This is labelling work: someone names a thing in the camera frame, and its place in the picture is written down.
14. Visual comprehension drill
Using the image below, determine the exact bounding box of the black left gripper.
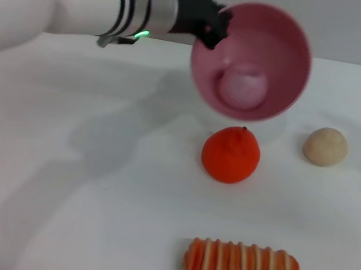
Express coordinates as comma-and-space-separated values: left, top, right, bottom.
166, 0, 236, 54

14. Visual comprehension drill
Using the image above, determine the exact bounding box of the pink plastic bowl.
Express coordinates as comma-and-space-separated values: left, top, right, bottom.
180, 0, 323, 132

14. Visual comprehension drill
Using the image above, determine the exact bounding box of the pink peach toy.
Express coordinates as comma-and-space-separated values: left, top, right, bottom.
213, 61, 271, 114

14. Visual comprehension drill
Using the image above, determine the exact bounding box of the orange tangerine toy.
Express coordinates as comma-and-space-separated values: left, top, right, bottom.
196, 120, 267, 189

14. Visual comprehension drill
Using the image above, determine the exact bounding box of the beige round fruit toy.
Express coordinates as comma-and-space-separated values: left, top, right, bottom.
300, 123, 352, 171

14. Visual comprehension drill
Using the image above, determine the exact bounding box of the left arm grey cable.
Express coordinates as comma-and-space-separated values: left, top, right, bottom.
94, 29, 140, 55

